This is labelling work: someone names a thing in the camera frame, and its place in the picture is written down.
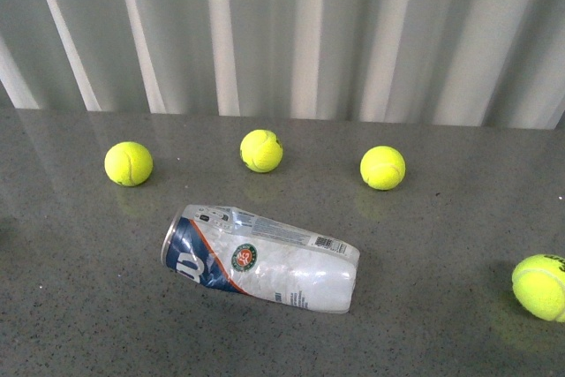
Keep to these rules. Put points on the clear tennis ball can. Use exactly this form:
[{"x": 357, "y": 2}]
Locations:
[{"x": 229, "y": 249}]

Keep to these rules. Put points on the white pleated curtain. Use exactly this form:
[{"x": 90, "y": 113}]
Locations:
[{"x": 458, "y": 62}]

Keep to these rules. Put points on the tennis ball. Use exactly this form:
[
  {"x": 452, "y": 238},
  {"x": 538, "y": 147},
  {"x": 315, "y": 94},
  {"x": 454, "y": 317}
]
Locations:
[
  {"x": 538, "y": 285},
  {"x": 261, "y": 151},
  {"x": 128, "y": 164},
  {"x": 382, "y": 168}
]

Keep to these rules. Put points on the tennis ball far left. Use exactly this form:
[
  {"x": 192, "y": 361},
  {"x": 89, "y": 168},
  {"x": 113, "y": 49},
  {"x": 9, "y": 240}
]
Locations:
[{"x": 538, "y": 285}]

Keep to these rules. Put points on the tennis ball centre right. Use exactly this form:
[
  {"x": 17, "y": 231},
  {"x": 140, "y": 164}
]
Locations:
[{"x": 261, "y": 151}]

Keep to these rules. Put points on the tennis ball centre left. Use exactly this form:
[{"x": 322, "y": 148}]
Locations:
[{"x": 128, "y": 164}]

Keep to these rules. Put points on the tennis ball far right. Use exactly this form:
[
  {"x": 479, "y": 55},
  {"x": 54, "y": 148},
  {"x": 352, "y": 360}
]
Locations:
[{"x": 382, "y": 168}]

